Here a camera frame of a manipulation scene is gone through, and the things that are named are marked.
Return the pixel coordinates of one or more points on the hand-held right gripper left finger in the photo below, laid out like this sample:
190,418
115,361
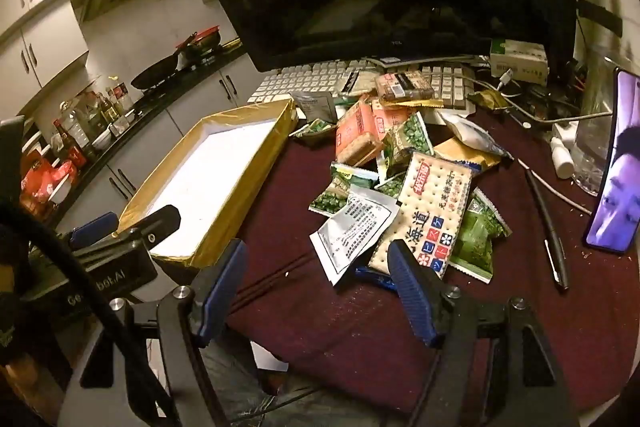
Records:
223,289

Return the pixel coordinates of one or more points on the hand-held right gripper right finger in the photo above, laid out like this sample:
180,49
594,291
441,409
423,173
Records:
407,292

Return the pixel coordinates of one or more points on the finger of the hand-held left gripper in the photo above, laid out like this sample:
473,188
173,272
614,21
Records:
157,219
95,227

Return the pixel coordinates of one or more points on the blue snack packet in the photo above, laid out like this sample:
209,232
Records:
372,278

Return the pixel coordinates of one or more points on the shallow cardboard box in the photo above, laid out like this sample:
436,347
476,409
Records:
210,177

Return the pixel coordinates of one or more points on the white cracker packet red-blue print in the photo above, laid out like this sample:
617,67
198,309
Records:
425,212

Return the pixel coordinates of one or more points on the white sachet black text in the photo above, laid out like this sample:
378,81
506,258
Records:
350,232

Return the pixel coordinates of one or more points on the pile of green pea packets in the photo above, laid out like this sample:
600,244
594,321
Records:
405,139

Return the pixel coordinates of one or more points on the orange cracker packet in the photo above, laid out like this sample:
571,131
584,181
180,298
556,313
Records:
395,114
356,132

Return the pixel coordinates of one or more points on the red plastic bags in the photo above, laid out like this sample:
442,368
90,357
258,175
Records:
47,182

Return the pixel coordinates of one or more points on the maroon tablecloth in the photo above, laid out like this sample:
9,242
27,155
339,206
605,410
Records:
500,332

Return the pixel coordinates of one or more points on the group of condiment bottles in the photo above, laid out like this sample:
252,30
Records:
95,114

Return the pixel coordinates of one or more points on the black wok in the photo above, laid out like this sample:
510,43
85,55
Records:
157,74

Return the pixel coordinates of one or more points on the tan snack packet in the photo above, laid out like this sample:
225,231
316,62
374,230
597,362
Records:
462,155

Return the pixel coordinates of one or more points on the black pen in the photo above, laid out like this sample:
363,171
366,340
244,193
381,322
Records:
547,227

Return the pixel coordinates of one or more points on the white pouch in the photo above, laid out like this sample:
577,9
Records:
470,137

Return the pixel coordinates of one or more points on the thin wooden stick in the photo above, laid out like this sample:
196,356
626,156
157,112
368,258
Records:
555,190

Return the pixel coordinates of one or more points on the red-rimmed pot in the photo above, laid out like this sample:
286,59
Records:
205,39

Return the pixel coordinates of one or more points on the grey sachet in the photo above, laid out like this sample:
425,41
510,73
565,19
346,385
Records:
312,107

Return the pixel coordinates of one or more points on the white keyboard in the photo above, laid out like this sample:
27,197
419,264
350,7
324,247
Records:
300,82

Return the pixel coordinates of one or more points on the small white bottle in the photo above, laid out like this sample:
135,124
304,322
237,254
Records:
562,159

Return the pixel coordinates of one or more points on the brown biscuit packet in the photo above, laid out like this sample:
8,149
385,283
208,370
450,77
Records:
405,87

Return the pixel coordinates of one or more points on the gold wrapper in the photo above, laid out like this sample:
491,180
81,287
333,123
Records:
487,99

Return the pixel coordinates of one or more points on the upper kitchen cabinets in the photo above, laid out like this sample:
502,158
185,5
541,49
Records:
50,7

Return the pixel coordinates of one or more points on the smartphone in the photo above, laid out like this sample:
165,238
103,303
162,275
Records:
615,177

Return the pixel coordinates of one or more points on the clear plastic container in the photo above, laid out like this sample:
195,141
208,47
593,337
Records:
592,127

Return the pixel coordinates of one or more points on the green and white carton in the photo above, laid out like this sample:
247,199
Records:
517,59

